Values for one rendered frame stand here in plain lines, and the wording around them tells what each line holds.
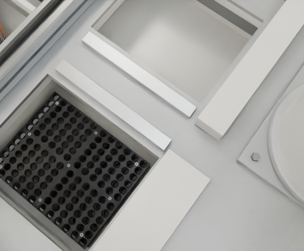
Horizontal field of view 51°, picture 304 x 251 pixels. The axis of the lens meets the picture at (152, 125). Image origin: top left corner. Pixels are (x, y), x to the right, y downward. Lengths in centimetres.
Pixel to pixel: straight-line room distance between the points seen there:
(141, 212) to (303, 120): 26
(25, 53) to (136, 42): 26
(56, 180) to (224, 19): 48
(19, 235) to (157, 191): 22
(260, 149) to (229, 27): 33
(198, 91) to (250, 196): 26
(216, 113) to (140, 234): 22
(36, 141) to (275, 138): 40
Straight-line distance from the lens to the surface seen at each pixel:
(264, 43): 58
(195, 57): 71
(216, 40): 74
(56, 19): 58
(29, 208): 66
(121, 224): 50
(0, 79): 56
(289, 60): 62
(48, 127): 61
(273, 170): 54
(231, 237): 53
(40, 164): 60
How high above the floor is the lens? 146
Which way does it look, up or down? 75 degrees down
